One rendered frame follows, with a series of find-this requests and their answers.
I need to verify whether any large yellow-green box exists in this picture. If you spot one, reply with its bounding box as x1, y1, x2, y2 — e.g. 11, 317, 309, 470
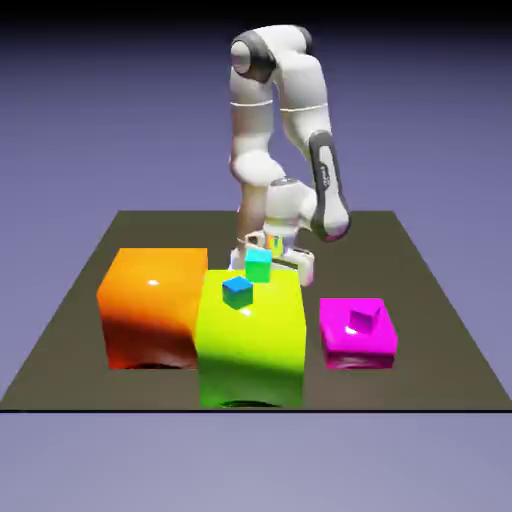
194, 268, 308, 410

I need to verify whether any large magenta box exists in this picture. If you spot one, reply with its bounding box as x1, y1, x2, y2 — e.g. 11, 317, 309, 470
318, 296, 400, 370

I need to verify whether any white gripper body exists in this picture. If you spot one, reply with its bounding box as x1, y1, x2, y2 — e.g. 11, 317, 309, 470
271, 246, 316, 288

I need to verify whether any small blue cube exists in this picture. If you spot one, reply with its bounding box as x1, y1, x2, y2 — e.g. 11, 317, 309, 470
221, 275, 255, 311

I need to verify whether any large orange box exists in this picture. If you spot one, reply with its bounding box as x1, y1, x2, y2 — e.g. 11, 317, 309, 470
95, 246, 210, 371

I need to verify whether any small teal cube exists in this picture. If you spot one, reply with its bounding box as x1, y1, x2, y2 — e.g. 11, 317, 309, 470
244, 247, 274, 284

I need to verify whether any small magenta cube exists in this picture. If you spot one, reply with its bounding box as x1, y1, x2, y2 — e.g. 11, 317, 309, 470
348, 305, 382, 334

